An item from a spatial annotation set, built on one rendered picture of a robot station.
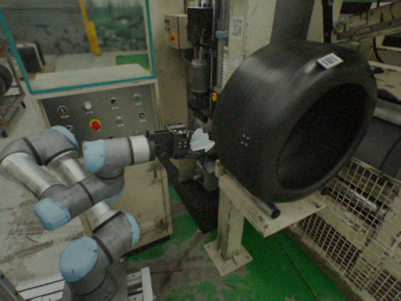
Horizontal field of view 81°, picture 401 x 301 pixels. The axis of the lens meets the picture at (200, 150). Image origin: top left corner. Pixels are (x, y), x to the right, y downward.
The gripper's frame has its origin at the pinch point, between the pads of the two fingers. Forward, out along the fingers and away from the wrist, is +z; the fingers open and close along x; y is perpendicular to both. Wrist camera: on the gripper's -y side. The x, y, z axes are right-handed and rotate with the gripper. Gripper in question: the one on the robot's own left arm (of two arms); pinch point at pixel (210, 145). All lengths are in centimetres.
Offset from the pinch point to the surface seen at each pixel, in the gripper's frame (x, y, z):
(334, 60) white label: -11.3, 27.7, 29.1
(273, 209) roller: -9.7, -27.3, 26.8
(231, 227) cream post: 26, -79, 42
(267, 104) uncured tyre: -7.4, 15.1, 12.3
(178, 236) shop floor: 64, -120, 24
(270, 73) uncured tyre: -1.3, 22.2, 16.6
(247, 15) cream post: 26, 37, 25
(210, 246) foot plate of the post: 43, -117, 41
